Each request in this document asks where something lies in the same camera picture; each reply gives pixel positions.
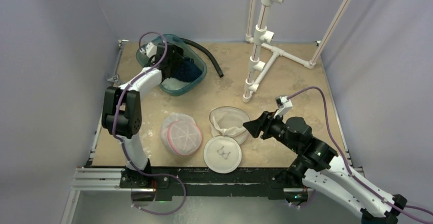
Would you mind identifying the black rubber hose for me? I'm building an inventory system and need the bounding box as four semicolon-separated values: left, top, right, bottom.
179;37;225;79

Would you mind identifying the teal plastic basin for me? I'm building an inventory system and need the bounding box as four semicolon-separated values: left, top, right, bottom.
136;34;207;96

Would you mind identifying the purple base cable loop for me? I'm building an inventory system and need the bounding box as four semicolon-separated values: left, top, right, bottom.
131;179;187;216

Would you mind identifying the white PVC pipe rack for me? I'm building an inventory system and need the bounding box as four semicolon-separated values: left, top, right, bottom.
242;0;352;103

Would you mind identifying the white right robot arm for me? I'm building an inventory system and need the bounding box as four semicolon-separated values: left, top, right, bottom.
243;111;407;223

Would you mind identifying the white cloth in basin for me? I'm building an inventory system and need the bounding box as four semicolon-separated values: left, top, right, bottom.
161;78;190;91

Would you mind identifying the pink-trimmed white laundry bag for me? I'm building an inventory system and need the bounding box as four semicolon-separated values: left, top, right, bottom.
160;113;203;156

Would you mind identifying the red-handled adjustable wrench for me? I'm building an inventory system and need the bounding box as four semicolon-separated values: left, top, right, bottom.
107;74;122;86

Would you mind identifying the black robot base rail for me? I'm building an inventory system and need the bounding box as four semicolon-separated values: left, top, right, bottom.
119;166;309;203

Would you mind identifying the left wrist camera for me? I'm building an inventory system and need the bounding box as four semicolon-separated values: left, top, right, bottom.
138;42;157;58

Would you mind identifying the black bra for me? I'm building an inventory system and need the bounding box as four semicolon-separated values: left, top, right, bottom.
171;58;203;83

